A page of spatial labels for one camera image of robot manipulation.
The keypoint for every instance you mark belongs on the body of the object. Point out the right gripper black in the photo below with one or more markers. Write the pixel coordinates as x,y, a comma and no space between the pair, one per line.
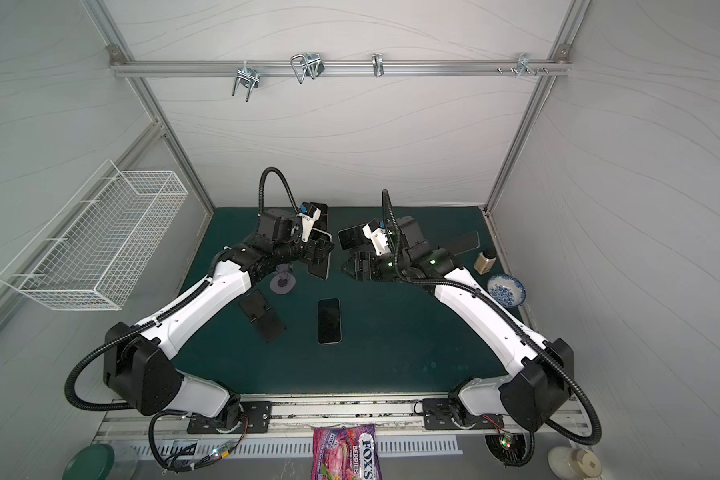
366,262

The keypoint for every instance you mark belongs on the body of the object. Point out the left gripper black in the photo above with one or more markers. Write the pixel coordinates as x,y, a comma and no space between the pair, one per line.
315,251

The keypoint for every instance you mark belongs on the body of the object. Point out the phone silver edge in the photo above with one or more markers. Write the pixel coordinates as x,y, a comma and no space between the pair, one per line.
318,254

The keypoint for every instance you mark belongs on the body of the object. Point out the black folding phone stand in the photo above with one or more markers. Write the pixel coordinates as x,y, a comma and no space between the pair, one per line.
263,317

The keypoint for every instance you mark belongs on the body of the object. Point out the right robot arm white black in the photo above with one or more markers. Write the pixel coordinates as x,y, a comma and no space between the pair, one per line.
538,387

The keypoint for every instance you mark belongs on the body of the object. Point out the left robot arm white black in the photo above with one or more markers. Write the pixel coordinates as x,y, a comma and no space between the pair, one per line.
137,359

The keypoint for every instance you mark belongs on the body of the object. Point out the centre landscape black phone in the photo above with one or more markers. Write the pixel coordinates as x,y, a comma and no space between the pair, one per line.
352,238

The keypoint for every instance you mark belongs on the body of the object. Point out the back upright black phone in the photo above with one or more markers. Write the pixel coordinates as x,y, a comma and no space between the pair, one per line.
321,222

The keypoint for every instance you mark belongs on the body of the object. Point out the left round grey stand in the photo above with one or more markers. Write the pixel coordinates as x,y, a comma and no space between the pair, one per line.
282,282

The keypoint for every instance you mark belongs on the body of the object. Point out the small beige bottle black cap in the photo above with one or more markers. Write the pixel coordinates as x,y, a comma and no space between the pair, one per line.
485,260

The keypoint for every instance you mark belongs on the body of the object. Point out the blue white ceramic bowl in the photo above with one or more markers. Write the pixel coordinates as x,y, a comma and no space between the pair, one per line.
506,290

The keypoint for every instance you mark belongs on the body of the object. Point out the metal hook clamp left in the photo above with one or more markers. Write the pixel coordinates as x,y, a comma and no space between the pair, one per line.
247,79

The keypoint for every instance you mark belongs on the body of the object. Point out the metal hook clamp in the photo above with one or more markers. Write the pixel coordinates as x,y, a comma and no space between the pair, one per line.
523,67
247,79
307,65

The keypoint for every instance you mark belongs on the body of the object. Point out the metal hook clamp middle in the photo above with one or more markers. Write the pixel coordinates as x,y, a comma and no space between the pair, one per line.
307,65

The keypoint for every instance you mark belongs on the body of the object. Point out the purple Fox's candy bag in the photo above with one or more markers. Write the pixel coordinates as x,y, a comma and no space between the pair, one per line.
346,453

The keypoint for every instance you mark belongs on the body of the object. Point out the aluminium top crossbar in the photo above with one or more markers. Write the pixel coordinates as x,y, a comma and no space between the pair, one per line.
333,68

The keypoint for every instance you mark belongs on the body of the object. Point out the white vented strip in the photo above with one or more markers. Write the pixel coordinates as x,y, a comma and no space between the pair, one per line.
282,448

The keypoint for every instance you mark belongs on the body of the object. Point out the black fan at right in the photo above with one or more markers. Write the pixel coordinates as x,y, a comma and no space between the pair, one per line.
511,450

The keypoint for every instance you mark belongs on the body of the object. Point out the metal hook clamp right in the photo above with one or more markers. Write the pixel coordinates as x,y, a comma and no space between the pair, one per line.
523,67

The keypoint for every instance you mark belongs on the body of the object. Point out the white cup at corner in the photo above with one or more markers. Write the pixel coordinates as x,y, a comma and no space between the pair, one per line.
568,463

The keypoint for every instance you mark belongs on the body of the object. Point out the green round lid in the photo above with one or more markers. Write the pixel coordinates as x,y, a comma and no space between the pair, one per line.
94,462

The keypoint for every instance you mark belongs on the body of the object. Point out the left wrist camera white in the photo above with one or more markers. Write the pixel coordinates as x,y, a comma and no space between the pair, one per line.
309,214

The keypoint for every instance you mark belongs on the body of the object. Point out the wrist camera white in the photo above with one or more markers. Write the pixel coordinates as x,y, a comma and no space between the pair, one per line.
375,233
309,214

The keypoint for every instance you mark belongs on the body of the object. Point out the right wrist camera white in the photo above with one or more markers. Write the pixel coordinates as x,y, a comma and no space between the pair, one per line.
375,233

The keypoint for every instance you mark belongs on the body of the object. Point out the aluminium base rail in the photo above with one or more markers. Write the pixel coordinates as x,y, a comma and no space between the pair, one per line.
298,415

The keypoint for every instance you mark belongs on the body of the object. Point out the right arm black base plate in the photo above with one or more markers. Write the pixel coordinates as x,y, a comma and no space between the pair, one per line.
440,414

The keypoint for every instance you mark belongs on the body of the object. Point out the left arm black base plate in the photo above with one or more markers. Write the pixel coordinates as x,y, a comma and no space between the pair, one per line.
255,416

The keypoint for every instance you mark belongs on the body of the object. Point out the white wire basket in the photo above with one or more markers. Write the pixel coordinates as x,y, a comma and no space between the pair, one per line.
90,255

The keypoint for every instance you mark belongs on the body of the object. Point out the metal ring hook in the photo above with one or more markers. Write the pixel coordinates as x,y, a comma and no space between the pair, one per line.
377,65

